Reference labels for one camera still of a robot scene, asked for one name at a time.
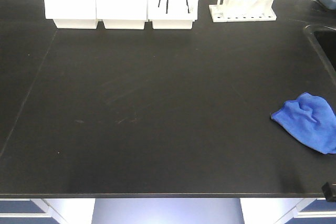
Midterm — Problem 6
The white storage bin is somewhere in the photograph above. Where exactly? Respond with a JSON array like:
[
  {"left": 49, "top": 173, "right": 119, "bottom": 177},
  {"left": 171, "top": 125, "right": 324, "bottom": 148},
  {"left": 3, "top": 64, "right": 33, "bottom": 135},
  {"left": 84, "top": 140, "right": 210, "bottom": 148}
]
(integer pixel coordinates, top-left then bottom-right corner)
[
  {"left": 148, "top": 0, "right": 198, "bottom": 29},
  {"left": 44, "top": 0, "right": 98, "bottom": 29},
  {"left": 96, "top": 0, "right": 148, "bottom": 30}
]

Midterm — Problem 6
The blue cabinet under table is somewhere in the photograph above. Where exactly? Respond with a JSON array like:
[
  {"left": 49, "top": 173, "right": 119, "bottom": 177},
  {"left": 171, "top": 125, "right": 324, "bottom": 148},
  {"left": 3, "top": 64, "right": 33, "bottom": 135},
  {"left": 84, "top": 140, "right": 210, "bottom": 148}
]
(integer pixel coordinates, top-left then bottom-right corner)
[
  {"left": 1, "top": 199, "right": 68, "bottom": 223},
  {"left": 275, "top": 198, "right": 335, "bottom": 224}
]

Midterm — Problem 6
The right white storage bin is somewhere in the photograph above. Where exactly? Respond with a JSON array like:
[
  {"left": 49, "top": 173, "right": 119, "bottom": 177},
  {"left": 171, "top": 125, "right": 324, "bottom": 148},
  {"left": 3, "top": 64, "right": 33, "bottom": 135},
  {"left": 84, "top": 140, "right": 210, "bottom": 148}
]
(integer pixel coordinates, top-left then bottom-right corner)
[{"left": 148, "top": 0, "right": 198, "bottom": 29}]

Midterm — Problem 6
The right blue cabinet under table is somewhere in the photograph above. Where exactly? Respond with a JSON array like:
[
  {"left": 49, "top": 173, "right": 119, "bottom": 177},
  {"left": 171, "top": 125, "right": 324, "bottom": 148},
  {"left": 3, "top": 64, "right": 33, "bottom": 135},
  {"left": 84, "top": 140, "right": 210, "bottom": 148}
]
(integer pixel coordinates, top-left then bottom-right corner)
[{"left": 275, "top": 198, "right": 335, "bottom": 224}]

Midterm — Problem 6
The middle white storage bin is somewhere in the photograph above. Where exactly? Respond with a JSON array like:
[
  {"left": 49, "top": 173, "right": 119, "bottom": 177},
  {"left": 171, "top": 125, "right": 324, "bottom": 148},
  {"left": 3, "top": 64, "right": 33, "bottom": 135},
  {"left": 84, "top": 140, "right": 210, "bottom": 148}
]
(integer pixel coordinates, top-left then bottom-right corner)
[{"left": 96, "top": 0, "right": 148, "bottom": 30}]

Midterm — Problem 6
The left blue cabinet under table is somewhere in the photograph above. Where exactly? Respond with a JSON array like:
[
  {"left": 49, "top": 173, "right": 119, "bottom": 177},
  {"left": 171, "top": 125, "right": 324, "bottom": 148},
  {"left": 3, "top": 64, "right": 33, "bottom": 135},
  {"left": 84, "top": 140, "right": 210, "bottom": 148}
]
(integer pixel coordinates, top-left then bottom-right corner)
[{"left": 1, "top": 199, "right": 68, "bottom": 223}]

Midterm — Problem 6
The black lab sink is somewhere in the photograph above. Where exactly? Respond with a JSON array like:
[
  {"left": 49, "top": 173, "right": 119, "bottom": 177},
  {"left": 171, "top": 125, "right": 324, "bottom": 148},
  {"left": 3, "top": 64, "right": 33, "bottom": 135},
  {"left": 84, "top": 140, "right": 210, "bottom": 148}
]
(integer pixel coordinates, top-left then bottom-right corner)
[{"left": 303, "top": 24, "right": 335, "bottom": 86}]

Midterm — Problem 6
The black clamp at table edge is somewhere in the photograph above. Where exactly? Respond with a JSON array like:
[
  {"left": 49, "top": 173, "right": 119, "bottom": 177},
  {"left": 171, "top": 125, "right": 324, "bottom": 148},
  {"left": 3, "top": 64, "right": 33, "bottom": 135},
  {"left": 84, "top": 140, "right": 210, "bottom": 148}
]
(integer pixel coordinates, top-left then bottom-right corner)
[{"left": 322, "top": 182, "right": 336, "bottom": 202}]

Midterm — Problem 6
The blue microfiber cloth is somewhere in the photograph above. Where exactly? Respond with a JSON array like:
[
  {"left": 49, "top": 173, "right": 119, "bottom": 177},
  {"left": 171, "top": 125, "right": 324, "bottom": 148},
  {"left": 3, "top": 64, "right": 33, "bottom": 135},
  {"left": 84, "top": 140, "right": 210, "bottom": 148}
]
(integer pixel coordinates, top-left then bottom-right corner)
[{"left": 271, "top": 92, "right": 335, "bottom": 154}]

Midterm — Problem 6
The left white storage bin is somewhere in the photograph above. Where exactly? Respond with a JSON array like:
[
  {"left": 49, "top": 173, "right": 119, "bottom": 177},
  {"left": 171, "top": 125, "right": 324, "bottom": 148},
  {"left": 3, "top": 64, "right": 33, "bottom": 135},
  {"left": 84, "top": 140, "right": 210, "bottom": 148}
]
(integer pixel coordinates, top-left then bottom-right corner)
[{"left": 44, "top": 0, "right": 98, "bottom": 29}]

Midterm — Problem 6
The white test tube rack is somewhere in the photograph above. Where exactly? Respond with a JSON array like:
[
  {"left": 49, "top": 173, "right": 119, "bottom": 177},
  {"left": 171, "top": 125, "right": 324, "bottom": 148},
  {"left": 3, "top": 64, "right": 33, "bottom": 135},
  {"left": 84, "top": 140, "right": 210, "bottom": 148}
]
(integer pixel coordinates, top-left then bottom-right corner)
[{"left": 208, "top": 0, "right": 277, "bottom": 23}]

